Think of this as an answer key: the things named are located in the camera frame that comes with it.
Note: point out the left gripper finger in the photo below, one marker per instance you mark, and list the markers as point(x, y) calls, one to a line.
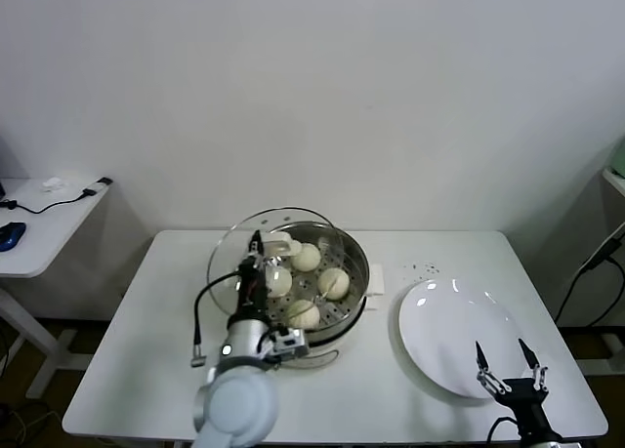
point(256, 245)
point(272, 262)

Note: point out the steel perforated steamer basket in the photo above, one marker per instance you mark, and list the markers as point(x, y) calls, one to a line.
point(351, 267)

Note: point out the blue computer mouse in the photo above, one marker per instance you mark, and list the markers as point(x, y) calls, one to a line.
point(11, 234)

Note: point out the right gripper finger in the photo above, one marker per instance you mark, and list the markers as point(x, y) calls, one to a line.
point(529, 360)
point(483, 367)

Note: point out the round glass pot lid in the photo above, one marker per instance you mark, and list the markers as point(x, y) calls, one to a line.
point(280, 240)

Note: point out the pale green box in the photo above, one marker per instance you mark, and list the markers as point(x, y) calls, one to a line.
point(617, 157)

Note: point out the dark monitor edge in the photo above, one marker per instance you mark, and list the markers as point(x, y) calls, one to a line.
point(2, 175)

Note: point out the crumpled white tissue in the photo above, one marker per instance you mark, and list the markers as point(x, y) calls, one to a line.
point(53, 184)

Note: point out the white electric cooker base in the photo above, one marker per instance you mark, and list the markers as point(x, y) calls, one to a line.
point(324, 355)

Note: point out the white round plate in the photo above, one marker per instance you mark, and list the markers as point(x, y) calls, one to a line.
point(439, 321)

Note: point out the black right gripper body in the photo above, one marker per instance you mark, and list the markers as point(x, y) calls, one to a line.
point(527, 396)

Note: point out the white steamed baozi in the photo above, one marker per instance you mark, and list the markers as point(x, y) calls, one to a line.
point(306, 257)
point(334, 283)
point(304, 314)
point(282, 281)

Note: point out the white side table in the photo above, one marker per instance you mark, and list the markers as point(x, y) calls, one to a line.
point(44, 243)

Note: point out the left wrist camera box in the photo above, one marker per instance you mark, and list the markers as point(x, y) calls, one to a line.
point(291, 343)

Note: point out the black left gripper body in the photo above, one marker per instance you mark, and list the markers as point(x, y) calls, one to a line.
point(251, 292)

